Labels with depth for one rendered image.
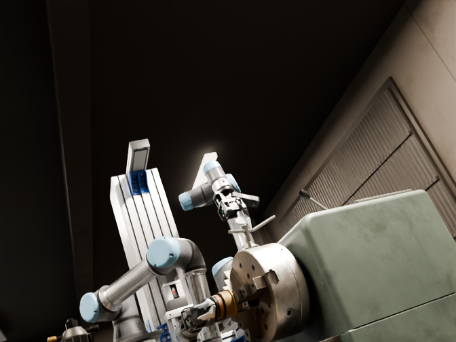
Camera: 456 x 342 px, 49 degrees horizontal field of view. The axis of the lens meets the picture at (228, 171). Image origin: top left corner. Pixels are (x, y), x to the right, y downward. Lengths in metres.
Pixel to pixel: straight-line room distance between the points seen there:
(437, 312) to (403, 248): 0.23
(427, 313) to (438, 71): 2.79
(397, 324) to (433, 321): 0.14
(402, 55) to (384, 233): 2.92
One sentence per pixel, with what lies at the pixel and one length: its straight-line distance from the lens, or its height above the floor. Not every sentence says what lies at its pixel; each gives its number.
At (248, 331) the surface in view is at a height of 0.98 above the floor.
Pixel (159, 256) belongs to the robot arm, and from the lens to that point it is 1.91.
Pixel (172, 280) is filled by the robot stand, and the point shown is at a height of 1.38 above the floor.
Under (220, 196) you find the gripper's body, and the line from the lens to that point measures 2.00.
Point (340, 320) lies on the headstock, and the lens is 1.62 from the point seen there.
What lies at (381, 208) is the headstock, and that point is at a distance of 1.86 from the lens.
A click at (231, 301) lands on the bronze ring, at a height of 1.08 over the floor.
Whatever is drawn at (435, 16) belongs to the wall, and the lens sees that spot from 4.30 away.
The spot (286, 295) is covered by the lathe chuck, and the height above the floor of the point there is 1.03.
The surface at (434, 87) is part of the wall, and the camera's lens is 4.34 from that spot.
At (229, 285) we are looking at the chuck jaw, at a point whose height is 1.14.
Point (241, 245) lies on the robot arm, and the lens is 2.39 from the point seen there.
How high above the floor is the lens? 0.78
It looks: 24 degrees up
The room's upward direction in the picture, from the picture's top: 22 degrees counter-clockwise
